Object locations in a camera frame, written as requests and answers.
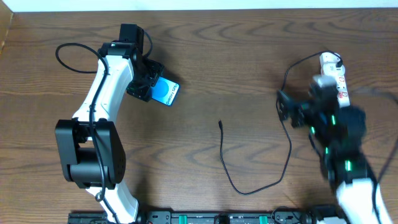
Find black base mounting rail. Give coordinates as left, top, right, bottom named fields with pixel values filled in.
left=67, top=210, right=343, bottom=224

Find white power strip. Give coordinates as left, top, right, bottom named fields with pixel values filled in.
left=320, top=52, right=350, bottom=108

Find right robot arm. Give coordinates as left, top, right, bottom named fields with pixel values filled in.
left=277, top=90, right=392, bottom=223

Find blue Galaxy smartphone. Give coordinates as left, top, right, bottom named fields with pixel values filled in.
left=151, top=77, right=180, bottom=106

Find cardboard side panel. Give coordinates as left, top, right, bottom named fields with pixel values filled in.
left=0, top=0, right=14, bottom=52

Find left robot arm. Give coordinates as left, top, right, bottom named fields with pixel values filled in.
left=55, top=24, right=164, bottom=223

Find white wall charger adapter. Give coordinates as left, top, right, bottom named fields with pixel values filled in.
left=321, top=63, right=345, bottom=77

